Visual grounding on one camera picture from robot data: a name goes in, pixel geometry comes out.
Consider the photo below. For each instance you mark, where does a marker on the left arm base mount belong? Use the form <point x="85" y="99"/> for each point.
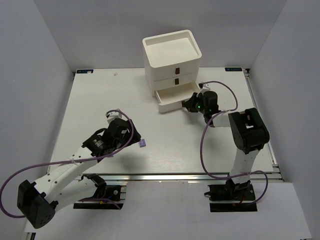
<point x="106" y="197"/>

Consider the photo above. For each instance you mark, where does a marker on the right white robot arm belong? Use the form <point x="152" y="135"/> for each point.
<point x="249" y="134"/>

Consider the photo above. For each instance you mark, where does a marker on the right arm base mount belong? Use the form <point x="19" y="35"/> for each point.
<point x="231" y="197"/>

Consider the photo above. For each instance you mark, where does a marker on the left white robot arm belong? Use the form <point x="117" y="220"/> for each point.
<point x="66" y="184"/>

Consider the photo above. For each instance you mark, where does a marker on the aluminium rail frame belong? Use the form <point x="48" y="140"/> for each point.
<point x="171" y="156"/>

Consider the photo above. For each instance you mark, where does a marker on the blue label sticker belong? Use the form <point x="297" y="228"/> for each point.
<point x="84" y="71"/>
<point x="233" y="69"/>

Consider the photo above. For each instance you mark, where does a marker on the brown top drawer tab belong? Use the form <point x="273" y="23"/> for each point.
<point x="177" y="71"/>

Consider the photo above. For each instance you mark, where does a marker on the white three-drawer cabinet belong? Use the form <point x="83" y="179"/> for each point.
<point x="163" y="53"/>

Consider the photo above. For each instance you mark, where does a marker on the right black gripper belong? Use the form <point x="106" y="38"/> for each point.
<point x="194" y="103"/>

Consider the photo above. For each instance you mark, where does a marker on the blue label sticker left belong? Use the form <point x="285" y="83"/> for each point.
<point x="84" y="71"/>

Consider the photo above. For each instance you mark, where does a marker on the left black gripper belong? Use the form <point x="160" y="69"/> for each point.
<point x="128" y="136"/>

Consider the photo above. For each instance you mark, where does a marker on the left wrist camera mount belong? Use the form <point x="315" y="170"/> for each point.
<point x="113" y="114"/>

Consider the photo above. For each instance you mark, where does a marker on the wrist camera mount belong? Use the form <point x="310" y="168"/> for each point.
<point x="204" y="87"/>
<point x="113" y="114"/>

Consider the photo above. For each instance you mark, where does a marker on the blue label sticker right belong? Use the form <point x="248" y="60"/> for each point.
<point x="233" y="69"/>

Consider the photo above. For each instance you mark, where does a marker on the white bottom drawer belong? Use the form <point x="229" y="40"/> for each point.
<point x="171" y="99"/>

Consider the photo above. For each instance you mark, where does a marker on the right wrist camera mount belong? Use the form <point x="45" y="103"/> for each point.
<point x="204" y="87"/>

